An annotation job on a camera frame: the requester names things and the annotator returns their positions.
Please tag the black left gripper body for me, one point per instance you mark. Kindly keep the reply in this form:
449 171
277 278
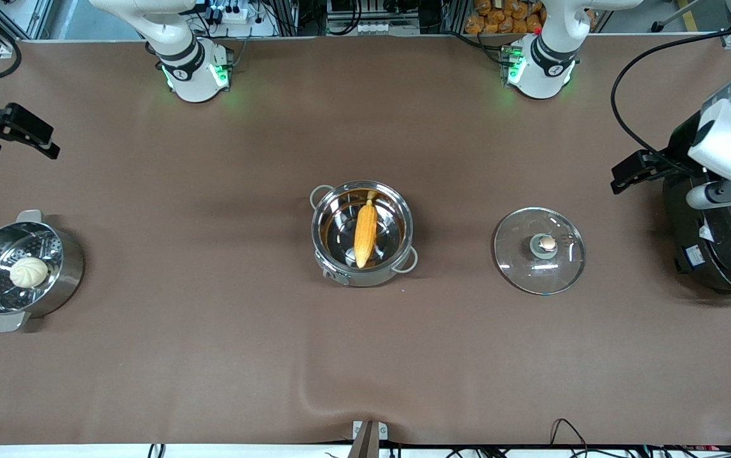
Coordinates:
677 154

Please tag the glass pot lid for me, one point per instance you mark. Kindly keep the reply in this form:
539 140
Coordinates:
540 261

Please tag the yellow corn cob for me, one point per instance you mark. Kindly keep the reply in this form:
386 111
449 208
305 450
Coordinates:
365 235

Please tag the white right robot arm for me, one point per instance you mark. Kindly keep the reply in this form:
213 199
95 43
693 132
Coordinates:
190 67

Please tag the stainless steel steamer pot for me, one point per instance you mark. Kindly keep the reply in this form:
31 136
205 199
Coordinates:
66 267

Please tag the pale green steel pot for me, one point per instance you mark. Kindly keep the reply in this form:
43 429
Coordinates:
397 210

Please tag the dark grey rice cooker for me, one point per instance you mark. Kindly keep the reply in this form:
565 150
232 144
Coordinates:
728 254

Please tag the white steamed bun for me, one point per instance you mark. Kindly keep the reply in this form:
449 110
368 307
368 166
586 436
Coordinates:
28 272

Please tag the bag of orange buns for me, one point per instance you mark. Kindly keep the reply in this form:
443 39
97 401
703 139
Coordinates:
499 16

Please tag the white power strip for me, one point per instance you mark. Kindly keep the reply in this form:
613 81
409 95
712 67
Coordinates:
387 28
235 13

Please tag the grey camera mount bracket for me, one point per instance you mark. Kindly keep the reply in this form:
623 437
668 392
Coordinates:
365 436

